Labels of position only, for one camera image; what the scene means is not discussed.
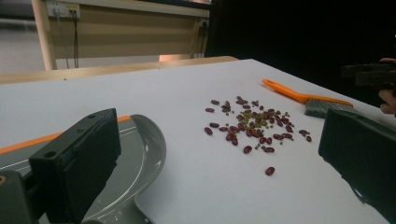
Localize white wall power socket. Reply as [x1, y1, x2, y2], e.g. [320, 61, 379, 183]
[46, 1, 81, 19]

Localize black curtain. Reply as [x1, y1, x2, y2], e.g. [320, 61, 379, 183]
[205, 0, 396, 108]

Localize pile of green mung beans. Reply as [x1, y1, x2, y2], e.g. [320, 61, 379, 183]
[232, 106, 295, 150]

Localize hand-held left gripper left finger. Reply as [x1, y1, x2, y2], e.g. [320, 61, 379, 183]
[28, 107, 122, 224]

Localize light wooden desk frame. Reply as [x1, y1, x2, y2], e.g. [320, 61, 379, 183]
[31, 0, 213, 71]

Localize orange brush with grey bristles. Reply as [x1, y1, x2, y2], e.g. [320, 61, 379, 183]
[262, 77, 359, 119]

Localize pile of red kidney beans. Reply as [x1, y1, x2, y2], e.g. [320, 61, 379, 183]
[204, 95, 313, 177]

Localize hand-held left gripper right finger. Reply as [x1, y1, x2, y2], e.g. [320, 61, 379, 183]
[318, 107, 396, 224]

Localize black power cable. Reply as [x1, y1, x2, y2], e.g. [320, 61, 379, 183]
[71, 10, 80, 69]

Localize light wooden table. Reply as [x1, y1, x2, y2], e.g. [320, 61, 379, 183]
[0, 55, 239, 85]

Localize grey dustpan with orange edge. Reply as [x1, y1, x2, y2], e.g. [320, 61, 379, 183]
[0, 114, 167, 224]

